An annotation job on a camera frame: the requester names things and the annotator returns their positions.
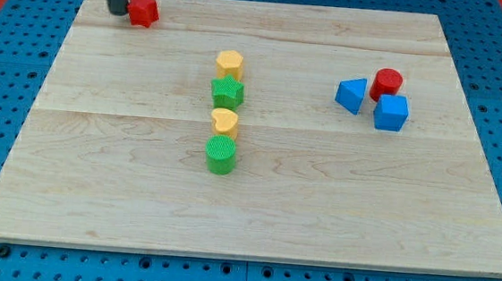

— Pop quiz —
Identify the red star block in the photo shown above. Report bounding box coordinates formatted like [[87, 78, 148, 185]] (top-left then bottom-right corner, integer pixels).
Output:
[[127, 0, 159, 28]]

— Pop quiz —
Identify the green star block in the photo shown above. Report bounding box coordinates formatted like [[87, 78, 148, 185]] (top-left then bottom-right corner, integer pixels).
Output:
[[211, 75, 244, 111]]

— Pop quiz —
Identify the blue triangle block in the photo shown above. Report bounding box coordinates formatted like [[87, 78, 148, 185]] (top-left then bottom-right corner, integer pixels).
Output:
[[335, 78, 367, 115]]

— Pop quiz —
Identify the yellow hexagon block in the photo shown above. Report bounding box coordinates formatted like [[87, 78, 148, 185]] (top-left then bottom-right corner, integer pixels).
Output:
[[216, 50, 244, 81]]

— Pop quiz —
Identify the yellow heart block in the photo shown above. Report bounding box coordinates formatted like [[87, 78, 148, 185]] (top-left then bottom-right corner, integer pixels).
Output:
[[211, 107, 239, 141]]

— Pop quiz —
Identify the green cylinder block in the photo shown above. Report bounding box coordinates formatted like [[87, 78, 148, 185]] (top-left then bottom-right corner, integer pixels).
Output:
[[205, 134, 237, 175]]

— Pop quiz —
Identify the light wooden board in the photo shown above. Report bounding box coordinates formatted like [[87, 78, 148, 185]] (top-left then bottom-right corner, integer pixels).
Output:
[[0, 0, 502, 278]]

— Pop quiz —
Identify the red cylinder block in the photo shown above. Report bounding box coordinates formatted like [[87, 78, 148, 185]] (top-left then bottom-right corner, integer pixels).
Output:
[[369, 68, 404, 102]]

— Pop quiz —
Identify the blue cube block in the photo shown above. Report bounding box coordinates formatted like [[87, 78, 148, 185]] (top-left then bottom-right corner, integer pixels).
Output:
[[373, 94, 410, 132]]

